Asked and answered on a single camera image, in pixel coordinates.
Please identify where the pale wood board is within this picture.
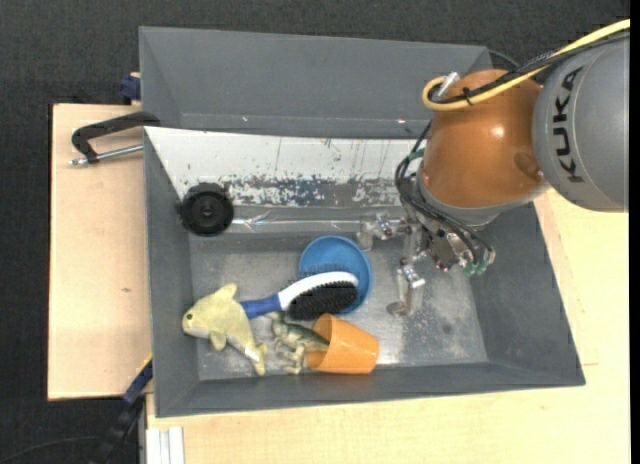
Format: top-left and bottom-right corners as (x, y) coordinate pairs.
(46, 102), (154, 401)

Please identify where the yellow toy dolphin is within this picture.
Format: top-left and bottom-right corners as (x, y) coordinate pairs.
(180, 282), (269, 378)

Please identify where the blue and white brush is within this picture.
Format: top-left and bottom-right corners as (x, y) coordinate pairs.
(239, 271), (361, 323)

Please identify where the blue bowl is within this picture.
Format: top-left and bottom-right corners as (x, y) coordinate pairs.
(298, 234), (375, 315)

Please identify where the black ribbed round wheel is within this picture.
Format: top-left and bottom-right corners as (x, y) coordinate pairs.
(176, 182), (236, 238)

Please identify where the green toy dinosaur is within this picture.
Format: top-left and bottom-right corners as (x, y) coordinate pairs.
(266, 311), (332, 376)

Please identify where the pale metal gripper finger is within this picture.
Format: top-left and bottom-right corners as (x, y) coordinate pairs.
(356, 211), (408, 253)
(386, 265), (427, 318)

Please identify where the orange plastic cup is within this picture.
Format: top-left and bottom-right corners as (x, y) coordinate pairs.
(305, 312), (381, 376)

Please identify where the grey metal bin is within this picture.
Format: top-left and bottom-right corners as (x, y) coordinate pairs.
(137, 25), (587, 419)

